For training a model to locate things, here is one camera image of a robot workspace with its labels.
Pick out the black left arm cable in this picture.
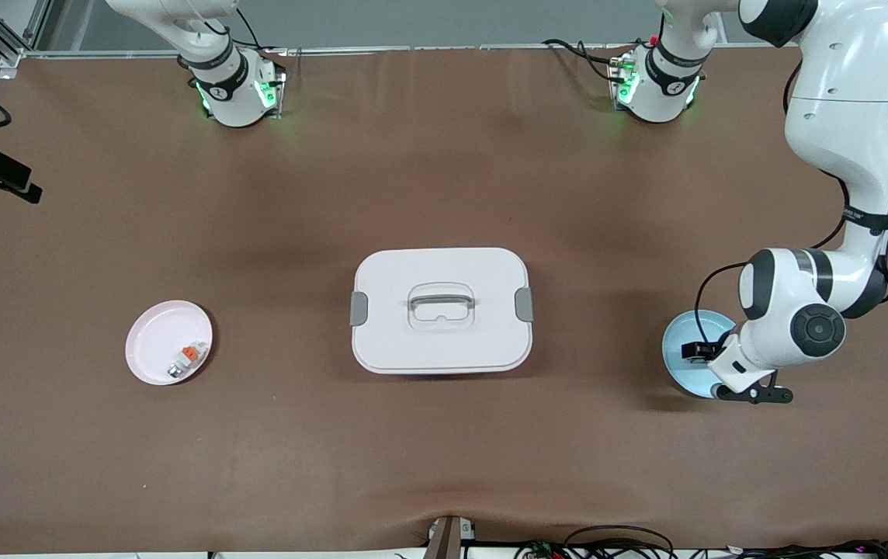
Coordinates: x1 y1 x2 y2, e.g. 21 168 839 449
694 58 852 350

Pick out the pale pink round plate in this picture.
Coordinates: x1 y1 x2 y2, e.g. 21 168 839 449
125 300 213 387

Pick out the light blue round plate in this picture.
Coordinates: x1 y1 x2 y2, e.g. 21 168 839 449
661 310 740 399

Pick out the grey box lid handle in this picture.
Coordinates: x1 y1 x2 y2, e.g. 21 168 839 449
408 283 476 331

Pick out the aluminium table edge rail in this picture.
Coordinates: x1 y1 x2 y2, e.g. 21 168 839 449
0 43 802 61

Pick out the black cable bundle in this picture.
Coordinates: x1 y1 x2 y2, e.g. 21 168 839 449
514 526 888 559

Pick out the white and orange switch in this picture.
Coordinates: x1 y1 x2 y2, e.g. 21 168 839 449
167 342 206 380

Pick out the brown wooden bracket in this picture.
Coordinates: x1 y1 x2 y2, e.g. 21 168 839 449
425 515 477 559

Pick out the aluminium frame profile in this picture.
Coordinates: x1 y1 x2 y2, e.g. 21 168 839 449
0 0 53 69

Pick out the black base cable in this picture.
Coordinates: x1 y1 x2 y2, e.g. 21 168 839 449
234 6 290 55
543 37 631 82

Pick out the white lidded storage box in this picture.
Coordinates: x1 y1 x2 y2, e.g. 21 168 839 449
350 247 535 376

